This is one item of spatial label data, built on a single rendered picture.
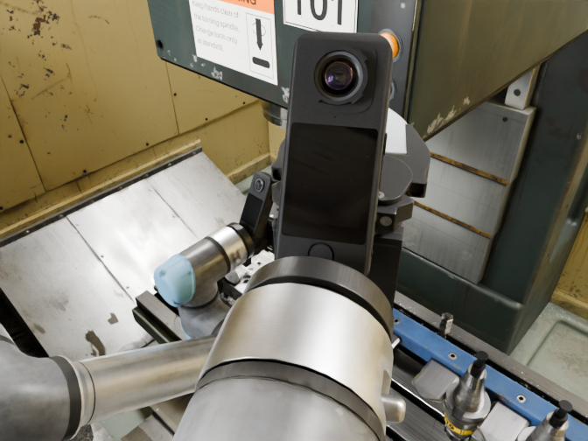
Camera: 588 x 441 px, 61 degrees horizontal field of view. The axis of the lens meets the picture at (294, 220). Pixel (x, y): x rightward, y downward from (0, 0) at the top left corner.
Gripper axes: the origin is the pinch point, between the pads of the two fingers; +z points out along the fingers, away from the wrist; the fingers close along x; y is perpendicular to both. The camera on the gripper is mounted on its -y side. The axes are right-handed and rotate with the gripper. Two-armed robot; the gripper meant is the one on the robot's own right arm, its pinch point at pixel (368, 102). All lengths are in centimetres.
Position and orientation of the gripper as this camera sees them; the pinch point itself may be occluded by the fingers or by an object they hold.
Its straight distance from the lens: 37.9
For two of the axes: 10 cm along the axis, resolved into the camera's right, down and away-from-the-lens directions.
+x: 9.7, 1.3, -2.0
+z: 2.4, -6.0, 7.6
